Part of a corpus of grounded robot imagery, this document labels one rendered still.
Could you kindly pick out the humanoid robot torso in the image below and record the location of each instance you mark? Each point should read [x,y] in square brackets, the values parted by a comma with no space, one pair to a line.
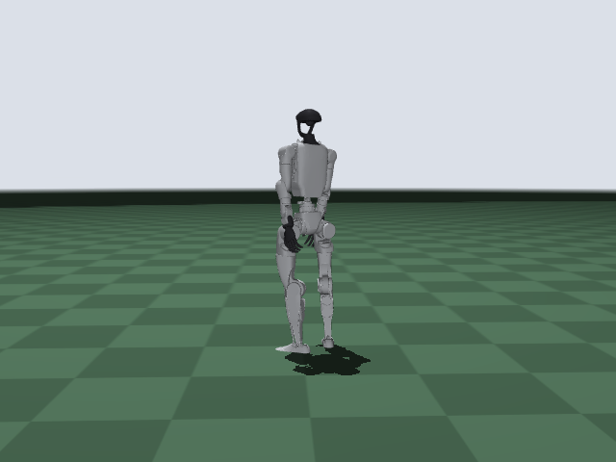
[309,180]

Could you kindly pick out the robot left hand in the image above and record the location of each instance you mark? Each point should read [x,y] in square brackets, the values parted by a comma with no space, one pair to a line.
[289,236]

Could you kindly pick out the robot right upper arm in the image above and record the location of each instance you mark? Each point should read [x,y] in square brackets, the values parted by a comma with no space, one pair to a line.
[332,156]

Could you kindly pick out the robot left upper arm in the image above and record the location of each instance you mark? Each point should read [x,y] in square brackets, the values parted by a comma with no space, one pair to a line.
[286,154]

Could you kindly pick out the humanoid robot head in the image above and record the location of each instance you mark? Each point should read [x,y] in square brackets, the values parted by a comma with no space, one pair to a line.
[310,117]

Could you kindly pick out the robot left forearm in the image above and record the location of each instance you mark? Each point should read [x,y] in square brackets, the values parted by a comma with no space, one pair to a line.
[285,201]

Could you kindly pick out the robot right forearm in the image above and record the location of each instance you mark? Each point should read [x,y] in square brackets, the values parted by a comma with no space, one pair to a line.
[322,203]

